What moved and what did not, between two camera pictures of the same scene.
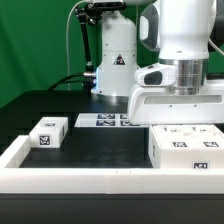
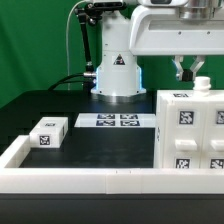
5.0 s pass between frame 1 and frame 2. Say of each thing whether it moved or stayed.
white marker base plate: stayed
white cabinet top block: stayed
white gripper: moved
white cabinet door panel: moved
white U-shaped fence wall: stayed
